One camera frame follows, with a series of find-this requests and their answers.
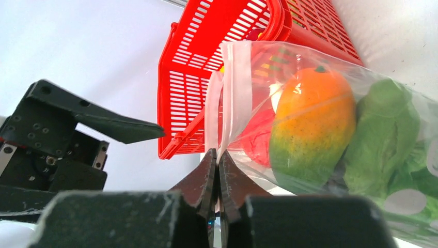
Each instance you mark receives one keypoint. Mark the red apple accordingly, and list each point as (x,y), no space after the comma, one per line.
(255,137)

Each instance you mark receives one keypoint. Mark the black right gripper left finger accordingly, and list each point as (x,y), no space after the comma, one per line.
(197,187)

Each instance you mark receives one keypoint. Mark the green lettuce head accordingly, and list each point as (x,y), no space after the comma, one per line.
(386,161)

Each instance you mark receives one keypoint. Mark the orange green mango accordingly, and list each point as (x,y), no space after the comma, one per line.
(314,122)

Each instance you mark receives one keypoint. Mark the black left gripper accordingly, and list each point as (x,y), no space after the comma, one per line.
(42,152)

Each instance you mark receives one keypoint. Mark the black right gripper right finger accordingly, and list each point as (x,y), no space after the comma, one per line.
(235,187)

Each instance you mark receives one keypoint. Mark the red plastic shopping basket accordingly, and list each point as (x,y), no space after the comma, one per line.
(192,53)

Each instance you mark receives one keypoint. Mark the clear zip top bag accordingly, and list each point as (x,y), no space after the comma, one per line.
(328,216)

